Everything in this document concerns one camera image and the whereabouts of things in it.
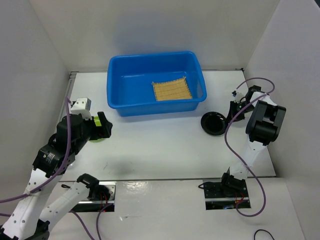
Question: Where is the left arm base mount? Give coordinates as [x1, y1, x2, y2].
[61, 182, 116, 213]

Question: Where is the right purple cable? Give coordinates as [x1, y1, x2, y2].
[224, 77, 277, 218]

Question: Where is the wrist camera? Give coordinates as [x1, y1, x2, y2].
[231, 89, 246, 103]
[70, 97, 92, 120]

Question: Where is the blue plastic bin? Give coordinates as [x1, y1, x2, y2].
[106, 51, 207, 117]

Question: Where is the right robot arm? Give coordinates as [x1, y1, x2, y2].
[219, 85, 287, 197]

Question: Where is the woven bamboo mat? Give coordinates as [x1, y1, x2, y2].
[152, 76, 193, 102]

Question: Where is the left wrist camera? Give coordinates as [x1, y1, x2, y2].
[70, 97, 92, 120]

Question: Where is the black plate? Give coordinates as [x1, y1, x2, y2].
[200, 111, 227, 136]

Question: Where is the green plastic plate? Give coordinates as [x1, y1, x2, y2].
[89, 116, 106, 142]

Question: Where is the black cable loop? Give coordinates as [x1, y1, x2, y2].
[253, 228, 276, 240]

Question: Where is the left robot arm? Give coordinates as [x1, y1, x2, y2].
[0, 111, 113, 240]

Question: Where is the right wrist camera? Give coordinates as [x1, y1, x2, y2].
[231, 89, 246, 103]

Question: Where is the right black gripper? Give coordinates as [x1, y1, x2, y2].
[225, 100, 255, 124]

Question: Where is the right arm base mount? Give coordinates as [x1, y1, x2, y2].
[197, 179, 251, 211]

